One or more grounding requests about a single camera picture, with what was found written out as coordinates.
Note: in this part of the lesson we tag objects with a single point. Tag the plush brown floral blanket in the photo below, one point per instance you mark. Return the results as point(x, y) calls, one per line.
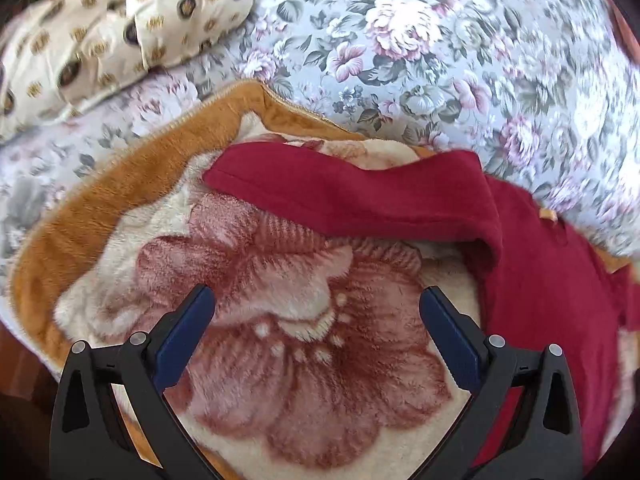
point(280, 360)

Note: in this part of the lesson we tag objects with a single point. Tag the dark red garment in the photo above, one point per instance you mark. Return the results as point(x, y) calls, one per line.
point(540, 270)

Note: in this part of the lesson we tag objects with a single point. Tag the grey floral bedsheet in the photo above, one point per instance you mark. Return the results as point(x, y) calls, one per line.
point(450, 60)

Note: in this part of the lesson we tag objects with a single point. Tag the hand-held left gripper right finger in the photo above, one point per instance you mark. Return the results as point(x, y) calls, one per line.
point(450, 335)

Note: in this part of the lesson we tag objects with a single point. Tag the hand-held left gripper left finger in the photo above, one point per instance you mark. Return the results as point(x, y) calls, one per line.
point(185, 332)

